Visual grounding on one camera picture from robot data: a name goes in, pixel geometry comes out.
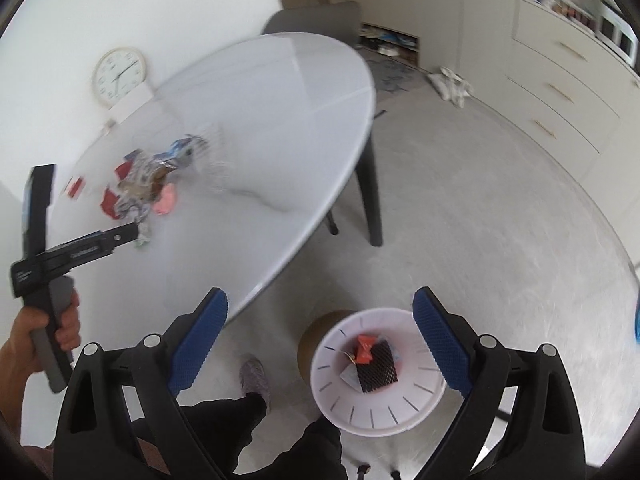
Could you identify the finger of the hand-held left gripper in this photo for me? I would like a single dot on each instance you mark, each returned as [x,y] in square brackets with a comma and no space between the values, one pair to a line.
[107,237]

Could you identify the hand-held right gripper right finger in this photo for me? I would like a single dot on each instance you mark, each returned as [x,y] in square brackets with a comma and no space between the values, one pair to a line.
[442,340]

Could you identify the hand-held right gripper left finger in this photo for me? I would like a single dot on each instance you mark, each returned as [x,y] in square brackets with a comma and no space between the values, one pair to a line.
[200,340]

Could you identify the white slotted waste bin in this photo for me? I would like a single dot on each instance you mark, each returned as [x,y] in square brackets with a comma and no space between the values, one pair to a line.
[345,410]

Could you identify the person's left forearm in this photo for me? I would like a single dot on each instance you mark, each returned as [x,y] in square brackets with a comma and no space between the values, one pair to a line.
[11,400]

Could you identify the person's left hand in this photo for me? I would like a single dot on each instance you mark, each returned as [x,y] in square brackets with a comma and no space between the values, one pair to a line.
[20,335]

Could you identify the silver foil crumpled wrapper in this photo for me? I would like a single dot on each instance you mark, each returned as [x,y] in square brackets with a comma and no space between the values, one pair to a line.
[131,211]

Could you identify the green and white wrapper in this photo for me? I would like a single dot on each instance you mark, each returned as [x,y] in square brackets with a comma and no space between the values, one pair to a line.
[143,240]

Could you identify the large red crumpled wrapper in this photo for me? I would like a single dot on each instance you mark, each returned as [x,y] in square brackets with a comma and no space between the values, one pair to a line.
[109,201]

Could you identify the red and white small box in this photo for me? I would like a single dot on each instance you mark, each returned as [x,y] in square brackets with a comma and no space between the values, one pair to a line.
[75,187]

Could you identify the person's grey shoe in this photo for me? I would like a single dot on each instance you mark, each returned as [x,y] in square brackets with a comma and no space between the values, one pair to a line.
[255,380]

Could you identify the pink crumpled wrapper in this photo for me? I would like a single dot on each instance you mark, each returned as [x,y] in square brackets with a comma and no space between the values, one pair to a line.
[165,201]

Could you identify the small red crumpled wrapper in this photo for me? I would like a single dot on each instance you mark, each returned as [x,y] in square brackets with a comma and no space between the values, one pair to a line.
[122,170]

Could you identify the black mesh wrapper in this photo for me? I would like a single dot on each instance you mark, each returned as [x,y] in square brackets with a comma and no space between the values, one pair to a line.
[377,367]

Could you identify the silver printed crumpled wrapper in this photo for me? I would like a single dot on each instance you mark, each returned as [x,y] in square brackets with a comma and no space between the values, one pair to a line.
[147,170]

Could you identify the red wrapper with orange print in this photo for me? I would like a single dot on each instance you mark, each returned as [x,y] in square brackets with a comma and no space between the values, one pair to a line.
[364,350]

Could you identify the person's left trouser leg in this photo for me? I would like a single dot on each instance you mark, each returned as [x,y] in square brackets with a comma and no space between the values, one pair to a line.
[220,430]

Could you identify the person's trouser leg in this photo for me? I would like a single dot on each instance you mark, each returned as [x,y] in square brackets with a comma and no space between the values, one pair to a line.
[220,430]
[315,452]

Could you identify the round brown stool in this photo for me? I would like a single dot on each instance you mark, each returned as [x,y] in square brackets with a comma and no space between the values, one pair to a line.
[310,347]

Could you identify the person's right trouser leg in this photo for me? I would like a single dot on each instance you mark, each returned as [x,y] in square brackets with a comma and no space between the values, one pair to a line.
[315,452]

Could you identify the black table leg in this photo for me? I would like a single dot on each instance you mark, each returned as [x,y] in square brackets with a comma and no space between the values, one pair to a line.
[370,195]
[332,222]

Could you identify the blue object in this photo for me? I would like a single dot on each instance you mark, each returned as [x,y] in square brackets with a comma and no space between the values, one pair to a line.
[637,322]

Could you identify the white crumpled cloth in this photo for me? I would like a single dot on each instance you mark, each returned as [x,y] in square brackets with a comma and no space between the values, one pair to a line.
[450,85]

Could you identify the grey patterned rug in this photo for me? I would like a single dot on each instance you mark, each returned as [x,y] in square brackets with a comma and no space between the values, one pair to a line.
[395,75]

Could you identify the white drawer cabinet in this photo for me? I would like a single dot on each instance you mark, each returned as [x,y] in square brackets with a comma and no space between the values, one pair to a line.
[565,90]

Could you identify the grey chair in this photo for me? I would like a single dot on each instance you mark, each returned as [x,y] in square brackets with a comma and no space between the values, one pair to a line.
[312,20]

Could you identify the tall white cupboard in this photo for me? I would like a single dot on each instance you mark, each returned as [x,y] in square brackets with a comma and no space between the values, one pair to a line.
[450,10]

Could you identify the row of dark jars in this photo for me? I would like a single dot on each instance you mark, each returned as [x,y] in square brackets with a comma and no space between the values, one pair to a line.
[575,12]

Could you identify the round white wall clock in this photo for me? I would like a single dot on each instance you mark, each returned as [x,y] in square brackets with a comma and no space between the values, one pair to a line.
[119,77]

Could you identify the white picture frame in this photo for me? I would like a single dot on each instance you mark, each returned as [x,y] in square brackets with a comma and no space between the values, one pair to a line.
[619,32]

